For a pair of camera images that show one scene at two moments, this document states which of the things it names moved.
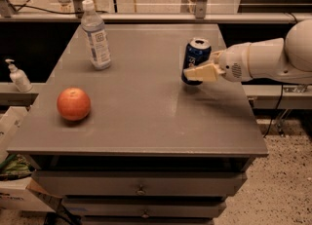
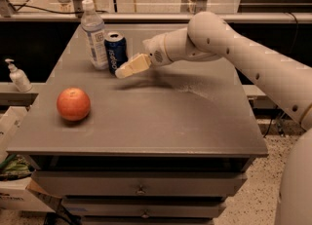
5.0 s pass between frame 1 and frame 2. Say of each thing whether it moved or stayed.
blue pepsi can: moved
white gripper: moved
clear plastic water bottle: stayed
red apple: stayed
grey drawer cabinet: stayed
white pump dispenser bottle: stayed
